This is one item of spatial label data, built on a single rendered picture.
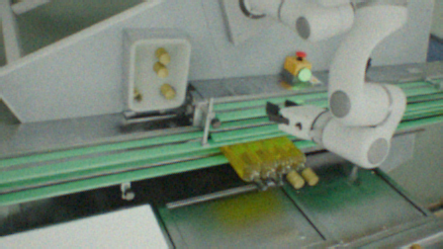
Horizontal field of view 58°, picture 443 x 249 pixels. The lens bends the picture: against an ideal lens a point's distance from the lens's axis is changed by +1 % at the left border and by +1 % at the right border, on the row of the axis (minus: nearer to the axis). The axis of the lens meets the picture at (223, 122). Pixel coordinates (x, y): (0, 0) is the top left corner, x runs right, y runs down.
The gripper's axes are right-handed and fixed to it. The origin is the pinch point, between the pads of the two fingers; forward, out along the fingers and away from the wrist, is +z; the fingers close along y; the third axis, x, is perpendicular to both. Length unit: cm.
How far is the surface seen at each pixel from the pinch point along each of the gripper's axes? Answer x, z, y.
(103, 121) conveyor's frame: -13, 44, -32
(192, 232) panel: -40.2, 16.6, -14.5
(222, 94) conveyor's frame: -5.4, 35.2, 3.7
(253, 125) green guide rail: -16.2, 31.7, 14.0
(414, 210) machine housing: -46, 4, 68
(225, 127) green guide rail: -16.0, 32.7, 4.0
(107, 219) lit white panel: -37, 28, -36
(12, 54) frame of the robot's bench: 5, 61, -54
